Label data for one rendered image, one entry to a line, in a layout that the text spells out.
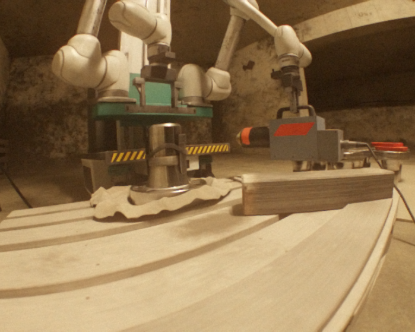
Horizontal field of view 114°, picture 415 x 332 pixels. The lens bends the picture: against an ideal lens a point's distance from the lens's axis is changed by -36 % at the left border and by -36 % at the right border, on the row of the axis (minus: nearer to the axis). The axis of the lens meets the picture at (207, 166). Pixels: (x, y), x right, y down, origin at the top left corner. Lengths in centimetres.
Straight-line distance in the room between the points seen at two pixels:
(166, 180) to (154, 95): 69
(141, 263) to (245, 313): 19
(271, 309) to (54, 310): 25
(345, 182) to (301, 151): 30
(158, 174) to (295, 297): 53
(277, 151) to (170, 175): 44
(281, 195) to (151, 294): 36
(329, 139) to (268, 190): 36
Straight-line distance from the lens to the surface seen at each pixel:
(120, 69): 101
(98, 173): 104
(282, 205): 51
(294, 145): 82
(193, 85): 119
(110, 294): 29
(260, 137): 90
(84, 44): 92
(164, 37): 84
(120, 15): 73
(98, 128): 128
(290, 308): 22
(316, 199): 54
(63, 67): 88
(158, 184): 64
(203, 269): 31
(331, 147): 78
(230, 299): 23
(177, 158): 65
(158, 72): 79
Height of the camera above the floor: 32
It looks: 6 degrees down
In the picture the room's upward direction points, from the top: 3 degrees counter-clockwise
